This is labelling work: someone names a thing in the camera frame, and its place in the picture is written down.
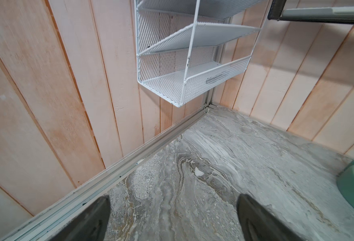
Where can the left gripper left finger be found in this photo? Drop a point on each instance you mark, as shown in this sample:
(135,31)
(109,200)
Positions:
(90,225)

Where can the white wire shelf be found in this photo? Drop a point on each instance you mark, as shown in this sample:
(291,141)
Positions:
(177,46)

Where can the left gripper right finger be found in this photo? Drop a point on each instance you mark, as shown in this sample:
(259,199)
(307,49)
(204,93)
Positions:
(260,225)

